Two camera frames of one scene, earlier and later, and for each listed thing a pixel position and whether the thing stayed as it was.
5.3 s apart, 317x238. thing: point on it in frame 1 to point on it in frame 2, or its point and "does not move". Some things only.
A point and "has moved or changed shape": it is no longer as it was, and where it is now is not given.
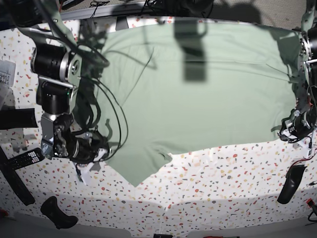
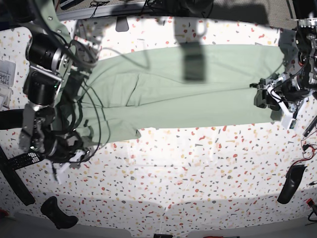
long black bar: [15, 180] does not move
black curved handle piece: [50, 209] does not move
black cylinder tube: [16, 118] does not move
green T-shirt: [165, 87] has moved or changed shape
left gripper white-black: [299, 125] to [269, 93]
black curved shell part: [293, 176] does not move
